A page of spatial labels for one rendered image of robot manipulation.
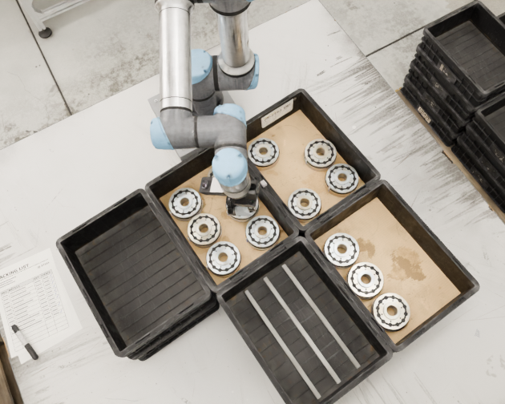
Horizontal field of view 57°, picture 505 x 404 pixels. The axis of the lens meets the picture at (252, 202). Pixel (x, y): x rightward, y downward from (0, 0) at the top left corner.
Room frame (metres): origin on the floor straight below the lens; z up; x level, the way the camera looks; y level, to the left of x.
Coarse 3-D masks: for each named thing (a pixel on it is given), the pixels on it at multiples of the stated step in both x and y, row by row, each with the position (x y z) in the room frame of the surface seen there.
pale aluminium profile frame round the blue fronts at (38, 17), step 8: (24, 0) 2.19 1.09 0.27; (32, 0) 2.21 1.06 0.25; (64, 0) 2.30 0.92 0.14; (72, 0) 2.29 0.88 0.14; (80, 0) 2.29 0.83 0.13; (88, 0) 2.31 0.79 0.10; (24, 8) 2.18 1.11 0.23; (32, 8) 2.20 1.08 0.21; (48, 8) 2.25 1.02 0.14; (56, 8) 2.24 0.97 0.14; (64, 8) 2.26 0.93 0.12; (32, 16) 2.19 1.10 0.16; (40, 16) 2.20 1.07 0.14; (48, 16) 2.22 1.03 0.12; (40, 24) 2.19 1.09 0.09; (40, 32) 2.20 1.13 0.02; (48, 32) 2.20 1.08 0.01
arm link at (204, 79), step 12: (192, 60) 1.01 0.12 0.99; (204, 60) 1.00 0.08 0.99; (216, 60) 1.00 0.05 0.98; (192, 72) 0.96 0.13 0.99; (204, 72) 0.96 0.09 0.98; (216, 72) 0.96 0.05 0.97; (192, 84) 0.94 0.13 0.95; (204, 84) 0.94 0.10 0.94; (216, 84) 0.94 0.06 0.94; (192, 96) 0.95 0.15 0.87; (204, 96) 0.95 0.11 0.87
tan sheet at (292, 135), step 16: (272, 128) 0.81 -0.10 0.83; (288, 128) 0.80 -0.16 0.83; (304, 128) 0.79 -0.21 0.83; (288, 144) 0.74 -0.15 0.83; (304, 144) 0.73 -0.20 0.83; (288, 160) 0.68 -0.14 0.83; (304, 160) 0.67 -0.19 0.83; (336, 160) 0.66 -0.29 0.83; (272, 176) 0.63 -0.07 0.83; (288, 176) 0.62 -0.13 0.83; (304, 176) 0.62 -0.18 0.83; (320, 176) 0.61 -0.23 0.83; (288, 192) 0.57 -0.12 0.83; (320, 192) 0.55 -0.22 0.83; (304, 224) 0.46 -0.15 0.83
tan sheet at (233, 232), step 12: (192, 180) 0.66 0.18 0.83; (168, 192) 0.63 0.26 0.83; (168, 204) 0.59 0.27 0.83; (204, 204) 0.57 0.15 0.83; (216, 204) 0.57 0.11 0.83; (264, 204) 0.54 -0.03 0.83; (216, 216) 0.53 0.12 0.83; (228, 216) 0.52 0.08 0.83; (180, 228) 0.50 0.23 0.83; (204, 228) 0.49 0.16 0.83; (228, 228) 0.48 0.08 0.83; (240, 228) 0.47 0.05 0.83; (228, 240) 0.44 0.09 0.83; (240, 240) 0.44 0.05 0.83; (204, 252) 0.41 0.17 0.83; (240, 252) 0.40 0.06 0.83; (252, 252) 0.39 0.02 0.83; (264, 252) 0.39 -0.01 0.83; (204, 264) 0.38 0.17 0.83; (216, 276) 0.34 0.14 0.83
